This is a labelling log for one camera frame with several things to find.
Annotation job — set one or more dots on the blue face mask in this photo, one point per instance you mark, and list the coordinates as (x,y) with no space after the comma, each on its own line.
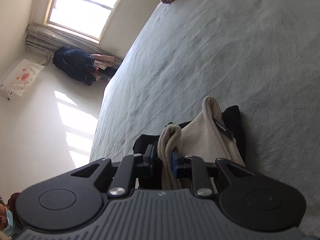
(11,225)

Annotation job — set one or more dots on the hanging dark clothes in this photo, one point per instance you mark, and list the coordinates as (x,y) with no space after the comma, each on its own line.
(75,65)

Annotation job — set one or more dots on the black and beige sweatshirt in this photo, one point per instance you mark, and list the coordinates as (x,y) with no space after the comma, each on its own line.
(197,142)

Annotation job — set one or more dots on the window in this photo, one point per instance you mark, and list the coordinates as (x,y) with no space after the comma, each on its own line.
(82,7)

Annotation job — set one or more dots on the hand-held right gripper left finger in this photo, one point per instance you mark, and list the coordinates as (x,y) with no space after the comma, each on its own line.
(152,155)

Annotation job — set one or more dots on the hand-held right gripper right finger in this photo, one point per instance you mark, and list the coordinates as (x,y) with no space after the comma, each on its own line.
(175,163)

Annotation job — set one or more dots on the covered white air conditioner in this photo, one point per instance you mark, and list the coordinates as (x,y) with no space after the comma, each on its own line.
(22,77)

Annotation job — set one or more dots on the grey radiator pipes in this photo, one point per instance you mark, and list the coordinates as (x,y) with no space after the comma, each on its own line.
(62,37)

